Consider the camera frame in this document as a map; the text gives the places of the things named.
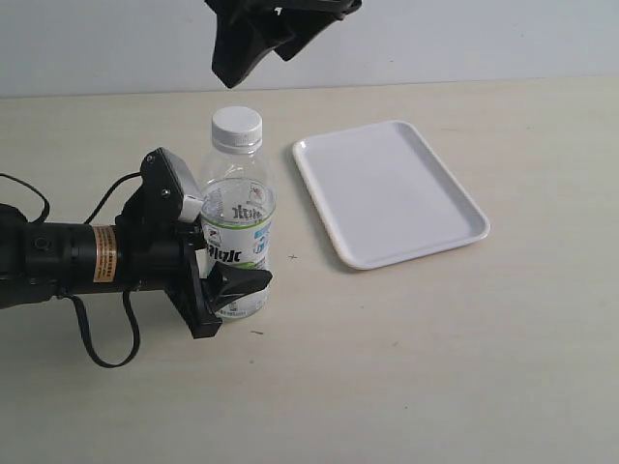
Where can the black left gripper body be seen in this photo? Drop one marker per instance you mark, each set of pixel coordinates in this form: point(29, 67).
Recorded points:
point(160, 254)

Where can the clear plastic water bottle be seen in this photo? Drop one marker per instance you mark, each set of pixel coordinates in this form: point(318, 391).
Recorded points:
point(240, 203)

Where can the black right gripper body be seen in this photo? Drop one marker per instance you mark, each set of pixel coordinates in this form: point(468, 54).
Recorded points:
point(300, 7)

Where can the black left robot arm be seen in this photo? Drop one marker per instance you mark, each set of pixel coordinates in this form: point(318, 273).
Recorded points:
point(44, 260)

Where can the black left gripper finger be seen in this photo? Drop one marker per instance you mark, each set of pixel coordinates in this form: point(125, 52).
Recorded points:
point(234, 291)

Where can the white bottle cap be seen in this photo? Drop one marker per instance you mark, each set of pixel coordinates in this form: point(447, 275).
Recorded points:
point(237, 126)

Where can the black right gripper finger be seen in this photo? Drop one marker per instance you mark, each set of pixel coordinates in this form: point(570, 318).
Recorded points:
point(247, 31)
point(304, 26)

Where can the white plastic tray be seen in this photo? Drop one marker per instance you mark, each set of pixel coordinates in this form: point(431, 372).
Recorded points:
point(384, 196)

